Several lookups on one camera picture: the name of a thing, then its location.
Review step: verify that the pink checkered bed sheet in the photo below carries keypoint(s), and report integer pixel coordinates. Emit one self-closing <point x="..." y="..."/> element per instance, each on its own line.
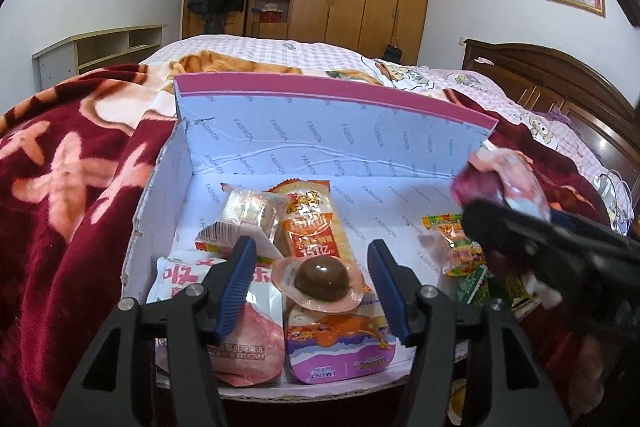
<point x="250" y="44"/>

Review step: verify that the purple cloth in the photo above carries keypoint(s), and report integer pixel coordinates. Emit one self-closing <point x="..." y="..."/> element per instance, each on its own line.
<point x="561" y="116"/>

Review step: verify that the dark wooden headboard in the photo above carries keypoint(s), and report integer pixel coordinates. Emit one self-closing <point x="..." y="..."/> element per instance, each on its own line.
<point x="550" y="77"/>

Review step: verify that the grey low shelf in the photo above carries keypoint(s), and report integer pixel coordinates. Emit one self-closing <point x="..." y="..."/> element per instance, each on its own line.
<point x="55" y="62"/>

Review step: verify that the orange snack packet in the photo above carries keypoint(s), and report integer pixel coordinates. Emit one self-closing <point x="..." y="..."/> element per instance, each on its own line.
<point x="307" y="227"/>

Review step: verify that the large white jelly drink pouch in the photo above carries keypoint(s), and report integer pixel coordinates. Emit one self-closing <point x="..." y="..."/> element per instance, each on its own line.
<point x="520" y="187"/>

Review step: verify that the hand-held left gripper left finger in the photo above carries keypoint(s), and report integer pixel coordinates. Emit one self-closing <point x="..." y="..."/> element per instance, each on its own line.
<point x="235" y="292"/>

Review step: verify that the colourful gummy candy packet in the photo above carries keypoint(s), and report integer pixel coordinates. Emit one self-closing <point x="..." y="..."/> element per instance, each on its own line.
<point x="450" y="247"/>

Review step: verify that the small black object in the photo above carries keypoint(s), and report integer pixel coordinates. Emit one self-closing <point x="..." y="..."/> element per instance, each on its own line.
<point x="392" y="53"/>

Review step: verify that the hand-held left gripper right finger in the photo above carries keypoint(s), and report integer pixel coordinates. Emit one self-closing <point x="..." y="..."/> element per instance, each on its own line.
<point x="395" y="292"/>

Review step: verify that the red and white box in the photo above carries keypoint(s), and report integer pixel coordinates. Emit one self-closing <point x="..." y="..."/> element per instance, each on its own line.
<point x="271" y="13"/>

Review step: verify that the yellow candy packet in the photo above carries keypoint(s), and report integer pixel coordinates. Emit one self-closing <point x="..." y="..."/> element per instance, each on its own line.
<point x="517" y="294"/>

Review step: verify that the green pea snack packet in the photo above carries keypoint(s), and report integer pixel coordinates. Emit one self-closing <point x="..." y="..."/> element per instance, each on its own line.
<point x="470" y="289"/>

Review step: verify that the white paper slip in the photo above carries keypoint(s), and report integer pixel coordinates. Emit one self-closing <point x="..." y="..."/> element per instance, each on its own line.
<point x="483" y="60"/>

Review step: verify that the red floral blanket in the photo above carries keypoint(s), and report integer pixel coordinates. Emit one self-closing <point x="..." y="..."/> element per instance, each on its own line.
<point x="65" y="187"/>

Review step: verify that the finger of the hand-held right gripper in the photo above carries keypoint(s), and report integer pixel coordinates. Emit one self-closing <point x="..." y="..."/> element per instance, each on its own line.
<point x="510" y="237"/>
<point x="575" y="223"/>

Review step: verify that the small white jelly drink pouch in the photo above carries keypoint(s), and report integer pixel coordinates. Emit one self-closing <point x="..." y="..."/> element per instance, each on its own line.
<point x="182" y="279"/>

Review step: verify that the cartoon printed white blanket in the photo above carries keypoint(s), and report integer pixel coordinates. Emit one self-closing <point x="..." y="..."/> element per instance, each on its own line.
<point x="215" y="64"/>

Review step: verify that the clear jelly cup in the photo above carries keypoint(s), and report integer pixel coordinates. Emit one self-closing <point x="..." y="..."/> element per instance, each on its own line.
<point x="247" y="207"/>

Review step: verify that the purple snack pack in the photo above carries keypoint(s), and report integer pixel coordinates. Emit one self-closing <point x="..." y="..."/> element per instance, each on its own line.
<point x="340" y="347"/>

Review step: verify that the yellow jelly cup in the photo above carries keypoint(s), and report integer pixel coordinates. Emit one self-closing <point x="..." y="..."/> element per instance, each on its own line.
<point x="320" y="279"/>

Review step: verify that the pink cardboard box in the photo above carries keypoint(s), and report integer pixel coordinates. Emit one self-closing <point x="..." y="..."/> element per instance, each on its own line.
<point x="325" y="142"/>

